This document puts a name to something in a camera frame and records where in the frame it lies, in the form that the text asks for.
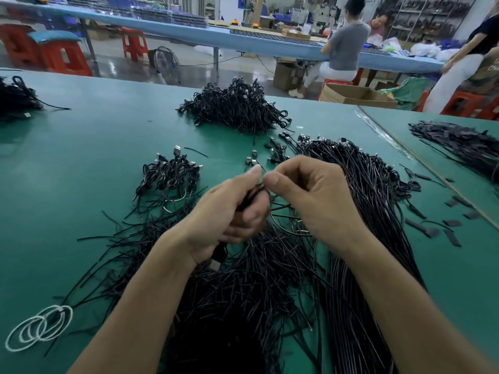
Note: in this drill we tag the red plastic stool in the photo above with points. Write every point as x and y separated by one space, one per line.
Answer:
17 44
466 103
134 44

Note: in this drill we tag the grey floor fan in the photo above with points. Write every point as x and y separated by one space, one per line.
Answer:
166 66

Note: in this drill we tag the green bag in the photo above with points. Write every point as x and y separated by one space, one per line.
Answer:
407 93

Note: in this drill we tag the open cardboard box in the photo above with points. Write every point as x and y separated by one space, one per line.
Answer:
356 95

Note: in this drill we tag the metal storage shelf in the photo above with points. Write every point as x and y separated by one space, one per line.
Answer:
429 15

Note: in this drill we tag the scattered dark tie pieces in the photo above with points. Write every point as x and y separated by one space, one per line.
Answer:
452 237

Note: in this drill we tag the person's left hand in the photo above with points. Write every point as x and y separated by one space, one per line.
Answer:
214 222

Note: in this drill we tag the small cardboard box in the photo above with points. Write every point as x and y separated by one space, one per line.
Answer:
288 75

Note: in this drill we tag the person's left forearm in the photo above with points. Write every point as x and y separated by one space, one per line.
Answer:
129 319

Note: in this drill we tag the pile of white bags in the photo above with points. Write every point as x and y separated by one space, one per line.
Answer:
425 49

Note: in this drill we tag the person's right hand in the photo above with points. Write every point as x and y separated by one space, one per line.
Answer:
323 202

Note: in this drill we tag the person's right forearm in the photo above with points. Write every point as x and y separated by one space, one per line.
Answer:
421 307

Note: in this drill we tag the long blue workbench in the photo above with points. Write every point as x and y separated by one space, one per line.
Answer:
226 39

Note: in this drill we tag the white pillar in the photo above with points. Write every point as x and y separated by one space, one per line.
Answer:
232 7

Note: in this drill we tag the red stool with blue seat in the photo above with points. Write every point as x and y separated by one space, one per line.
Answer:
64 54

